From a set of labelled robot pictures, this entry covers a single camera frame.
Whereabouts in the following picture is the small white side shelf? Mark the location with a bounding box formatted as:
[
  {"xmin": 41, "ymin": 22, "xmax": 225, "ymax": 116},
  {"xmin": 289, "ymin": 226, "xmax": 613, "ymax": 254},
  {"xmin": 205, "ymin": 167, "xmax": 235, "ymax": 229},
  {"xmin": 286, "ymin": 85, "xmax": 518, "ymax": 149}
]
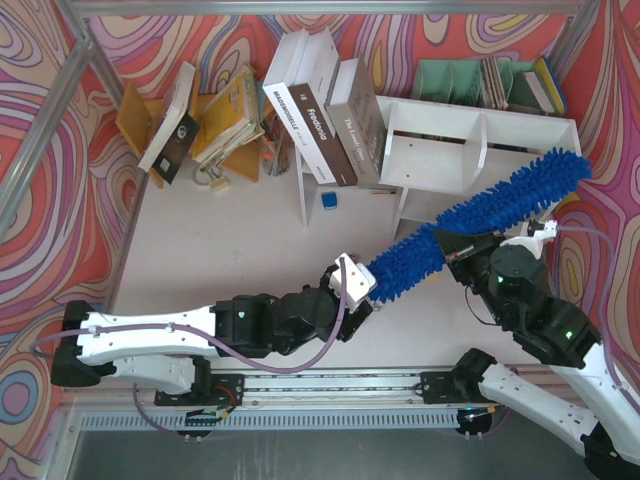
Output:
[{"xmin": 294, "ymin": 147, "xmax": 339, "ymax": 228}]

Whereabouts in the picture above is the white Mademoiselle book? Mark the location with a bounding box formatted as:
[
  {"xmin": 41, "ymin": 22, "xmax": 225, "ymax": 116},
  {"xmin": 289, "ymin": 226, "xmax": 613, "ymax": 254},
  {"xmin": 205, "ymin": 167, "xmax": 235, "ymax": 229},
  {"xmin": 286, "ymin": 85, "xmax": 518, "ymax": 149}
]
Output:
[{"xmin": 262, "ymin": 30, "xmax": 335, "ymax": 184}]

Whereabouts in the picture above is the blue pencil sharpener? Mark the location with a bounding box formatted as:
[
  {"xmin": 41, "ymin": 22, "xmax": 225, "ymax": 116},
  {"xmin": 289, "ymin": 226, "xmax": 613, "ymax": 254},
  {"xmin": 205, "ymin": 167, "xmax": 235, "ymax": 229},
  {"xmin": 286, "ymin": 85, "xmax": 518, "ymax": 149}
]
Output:
[{"xmin": 321, "ymin": 192, "xmax": 338, "ymax": 211}]

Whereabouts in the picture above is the blue yellow book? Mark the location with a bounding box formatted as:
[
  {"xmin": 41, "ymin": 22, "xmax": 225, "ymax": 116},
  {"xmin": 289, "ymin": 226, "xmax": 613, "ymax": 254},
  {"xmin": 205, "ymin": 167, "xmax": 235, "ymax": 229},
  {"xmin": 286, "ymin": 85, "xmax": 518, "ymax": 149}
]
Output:
[{"xmin": 531, "ymin": 56, "xmax": 568, "ymax": 116}]

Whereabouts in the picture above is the blue microfiber duster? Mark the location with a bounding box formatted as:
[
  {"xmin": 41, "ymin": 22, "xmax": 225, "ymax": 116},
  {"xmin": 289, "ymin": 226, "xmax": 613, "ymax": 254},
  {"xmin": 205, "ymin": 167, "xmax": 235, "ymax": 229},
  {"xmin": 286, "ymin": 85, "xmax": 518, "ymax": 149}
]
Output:
[{"xmin": 367, "ymin": 148, "xmax": 592, "ymax": 303}]

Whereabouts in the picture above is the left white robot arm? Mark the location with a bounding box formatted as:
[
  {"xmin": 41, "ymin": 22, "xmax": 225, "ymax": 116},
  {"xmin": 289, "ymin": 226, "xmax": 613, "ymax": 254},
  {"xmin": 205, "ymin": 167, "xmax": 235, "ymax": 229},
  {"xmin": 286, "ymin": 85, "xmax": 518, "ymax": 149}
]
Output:
[{"xmin": 51, "ymin": 255, "xmax": 377, "ymax": 399}]

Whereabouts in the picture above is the stack of yellow books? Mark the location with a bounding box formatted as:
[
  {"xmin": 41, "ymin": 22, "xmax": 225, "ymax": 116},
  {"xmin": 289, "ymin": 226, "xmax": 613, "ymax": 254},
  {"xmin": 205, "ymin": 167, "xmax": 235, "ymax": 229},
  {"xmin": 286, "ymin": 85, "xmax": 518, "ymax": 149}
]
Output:
[{"xmin": 193, "ymin": 64, "xmax": 264, "ymax": 167}]

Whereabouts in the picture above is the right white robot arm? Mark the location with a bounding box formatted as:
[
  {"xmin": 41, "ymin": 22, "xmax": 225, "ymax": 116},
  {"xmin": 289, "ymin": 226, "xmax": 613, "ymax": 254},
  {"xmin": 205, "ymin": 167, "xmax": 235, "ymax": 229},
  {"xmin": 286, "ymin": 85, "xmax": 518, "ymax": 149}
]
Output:
[{"xmin": 424, "ymin": 221, "xmax": 639, "ymax": 479}]

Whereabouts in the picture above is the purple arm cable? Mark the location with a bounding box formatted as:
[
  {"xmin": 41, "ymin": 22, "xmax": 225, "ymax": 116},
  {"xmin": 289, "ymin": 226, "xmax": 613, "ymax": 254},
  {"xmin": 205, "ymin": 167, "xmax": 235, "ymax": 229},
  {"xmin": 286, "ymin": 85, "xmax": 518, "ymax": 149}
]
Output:
[
  {"xmin": 29, "ymin": 254, "xmax": 349, "ymax": 374},
  {"xmin": 554, "ymin": 224, "xmax": 640, "ymax": 416}
]

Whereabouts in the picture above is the white wooden bookshelf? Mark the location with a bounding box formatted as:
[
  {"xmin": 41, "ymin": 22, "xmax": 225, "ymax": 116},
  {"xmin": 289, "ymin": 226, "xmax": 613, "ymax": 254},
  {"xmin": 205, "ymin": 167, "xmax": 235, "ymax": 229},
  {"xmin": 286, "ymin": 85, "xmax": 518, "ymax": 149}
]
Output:
[{"xmin": 377, "ymin": 96, "xmax": 581, "ymax": 233}]

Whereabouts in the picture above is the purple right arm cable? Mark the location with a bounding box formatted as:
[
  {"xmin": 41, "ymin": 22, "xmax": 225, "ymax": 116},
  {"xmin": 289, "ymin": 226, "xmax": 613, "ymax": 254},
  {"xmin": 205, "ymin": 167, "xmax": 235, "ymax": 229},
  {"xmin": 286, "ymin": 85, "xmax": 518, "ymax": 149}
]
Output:
[{"xmin": 554, "ymin": 224, "xmax": 640, "ymax": 416}]

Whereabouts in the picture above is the black and white book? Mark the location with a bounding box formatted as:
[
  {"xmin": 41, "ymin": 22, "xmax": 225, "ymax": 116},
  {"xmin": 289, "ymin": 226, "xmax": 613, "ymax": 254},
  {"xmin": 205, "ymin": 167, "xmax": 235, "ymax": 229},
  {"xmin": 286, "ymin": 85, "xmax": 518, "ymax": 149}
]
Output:
[{"xmin": 138, "ymin": 62, "xmax": 200, "ymax": 184}]

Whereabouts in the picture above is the clear cup of pencils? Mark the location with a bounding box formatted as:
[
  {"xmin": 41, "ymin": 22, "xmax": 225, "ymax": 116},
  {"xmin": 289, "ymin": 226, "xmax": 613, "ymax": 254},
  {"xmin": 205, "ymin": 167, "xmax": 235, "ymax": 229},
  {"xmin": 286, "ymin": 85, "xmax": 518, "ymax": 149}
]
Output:
[{"xmin": 259, "ymin": 114, "xmax": 291, "ymax": 177}]

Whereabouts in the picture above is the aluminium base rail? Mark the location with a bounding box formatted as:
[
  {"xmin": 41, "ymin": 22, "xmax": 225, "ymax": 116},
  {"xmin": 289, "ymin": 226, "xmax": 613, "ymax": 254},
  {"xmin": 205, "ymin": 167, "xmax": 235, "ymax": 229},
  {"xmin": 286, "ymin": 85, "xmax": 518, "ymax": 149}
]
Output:
[{"xmin": 62, "ymin": 367, "xmax": 595, "ymax": 438}]

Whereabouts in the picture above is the grey Lonely Ones book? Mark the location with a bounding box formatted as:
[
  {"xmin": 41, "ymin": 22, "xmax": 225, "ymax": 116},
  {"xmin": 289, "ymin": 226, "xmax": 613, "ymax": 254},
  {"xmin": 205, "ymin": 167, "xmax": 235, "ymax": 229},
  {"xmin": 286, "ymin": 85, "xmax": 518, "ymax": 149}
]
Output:
[{"xmin": 327, "ymin": 57, "xmax": 387, "ymax": 188}]

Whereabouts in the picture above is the brown Fredonia book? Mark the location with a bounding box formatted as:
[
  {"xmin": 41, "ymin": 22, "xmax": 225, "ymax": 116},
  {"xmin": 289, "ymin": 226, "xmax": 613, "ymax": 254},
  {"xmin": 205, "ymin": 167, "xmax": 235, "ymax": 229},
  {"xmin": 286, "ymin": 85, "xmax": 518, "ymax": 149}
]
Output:
[{"xmin": 293, "ymin": 28, "xmax": 357, "ymax": 187}]

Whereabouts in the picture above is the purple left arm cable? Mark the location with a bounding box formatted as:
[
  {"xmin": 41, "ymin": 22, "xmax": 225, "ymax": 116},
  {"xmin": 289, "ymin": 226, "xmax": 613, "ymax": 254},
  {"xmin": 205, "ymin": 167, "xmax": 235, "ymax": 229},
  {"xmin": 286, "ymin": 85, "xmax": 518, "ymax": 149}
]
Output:
[{"xmin": 29, "ymin": 254, "xmax": 349, "ymax": 374}]

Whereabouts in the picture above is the green desk organizer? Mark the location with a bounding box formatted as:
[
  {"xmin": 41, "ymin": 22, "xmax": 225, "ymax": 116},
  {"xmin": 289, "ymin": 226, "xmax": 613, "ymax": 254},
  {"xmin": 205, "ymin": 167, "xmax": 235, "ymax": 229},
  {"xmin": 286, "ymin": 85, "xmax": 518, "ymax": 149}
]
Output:
[{"xmin": 411, "ymin": 59, "xmax": 556, "ymax": 115}]

